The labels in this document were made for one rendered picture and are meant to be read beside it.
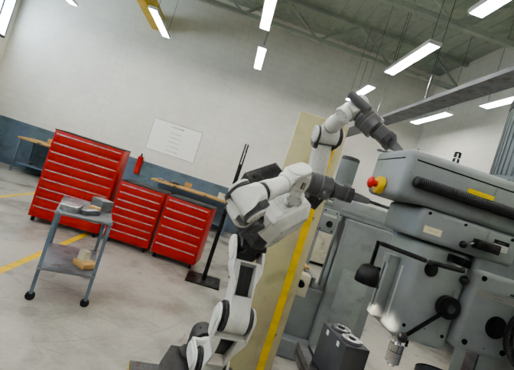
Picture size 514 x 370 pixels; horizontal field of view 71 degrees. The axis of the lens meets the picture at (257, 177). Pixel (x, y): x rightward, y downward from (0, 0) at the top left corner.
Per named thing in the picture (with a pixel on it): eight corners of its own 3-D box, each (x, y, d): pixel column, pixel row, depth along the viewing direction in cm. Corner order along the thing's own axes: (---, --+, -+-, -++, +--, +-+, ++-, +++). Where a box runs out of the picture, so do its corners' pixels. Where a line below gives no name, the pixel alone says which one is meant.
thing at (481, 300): (453, 348, 111) (478, 267, 111) (413, 316, 135) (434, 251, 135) (508, 365, 112) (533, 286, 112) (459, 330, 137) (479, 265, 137)
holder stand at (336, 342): (332, 388, 150) (346, 342, 150) (311, 359, 171) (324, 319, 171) (356, 393, 153) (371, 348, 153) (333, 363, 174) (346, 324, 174)
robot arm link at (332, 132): (355, 111, 151) (336, 126, 169) (332, 107, 149) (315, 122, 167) (353, 135, 148) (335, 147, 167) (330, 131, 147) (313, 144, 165)
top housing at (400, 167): (396, 196, 108) (413, 145, 108) (364, 192, 134) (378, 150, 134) (537, 243, 112) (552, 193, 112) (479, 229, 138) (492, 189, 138)
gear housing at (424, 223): (414, 237, 110) (424, 206, 110) (381, 225, 134) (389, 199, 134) (513, 269, 112) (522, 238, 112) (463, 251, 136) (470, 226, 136)
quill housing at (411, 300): (390, 338, 111) (421, 239, 112) (365, 312, 132) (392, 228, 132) (446, 355, 113) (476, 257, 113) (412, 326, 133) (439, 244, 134)
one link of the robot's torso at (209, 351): (187, 355, 192) (218, 293, 172) (222, 360, 197) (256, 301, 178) (185, 384, 178) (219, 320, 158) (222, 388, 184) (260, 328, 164)
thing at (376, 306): (370, 314, 120) (390, 254, 120) (366, 309, 124) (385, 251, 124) (382, 317, 120) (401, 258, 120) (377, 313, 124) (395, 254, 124)
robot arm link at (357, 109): (352, 136, 138) (333, 117, 142) (373, 122, 141) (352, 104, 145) (360, 118, 128) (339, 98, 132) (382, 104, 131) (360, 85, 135)
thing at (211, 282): (184, 280, 504) (231, 137, 506) (188, 271, 554) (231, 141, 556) (218, 290, 508) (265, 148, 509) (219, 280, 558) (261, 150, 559)
